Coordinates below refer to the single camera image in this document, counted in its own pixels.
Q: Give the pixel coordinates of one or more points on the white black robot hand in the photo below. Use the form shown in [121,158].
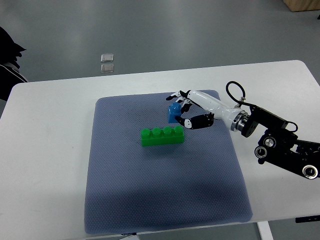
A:
[233,118]

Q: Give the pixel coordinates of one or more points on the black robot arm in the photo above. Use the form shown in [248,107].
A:
[280,146]

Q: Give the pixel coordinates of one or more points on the white table leg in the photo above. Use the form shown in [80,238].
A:
[264,230]

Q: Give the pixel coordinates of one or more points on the long green block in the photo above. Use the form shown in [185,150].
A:
[162,136]

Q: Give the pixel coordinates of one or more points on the black table control panel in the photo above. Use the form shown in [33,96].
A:
[307,219]

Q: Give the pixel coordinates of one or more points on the wooden box corner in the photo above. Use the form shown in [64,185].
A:
[302,5]

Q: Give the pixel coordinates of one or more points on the upper metal floor plate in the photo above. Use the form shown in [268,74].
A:
[107,57]

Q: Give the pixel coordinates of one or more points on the blue-grey textured mat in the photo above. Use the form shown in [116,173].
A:
[133,188]

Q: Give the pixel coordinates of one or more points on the small blue block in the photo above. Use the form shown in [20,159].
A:
[174,110]

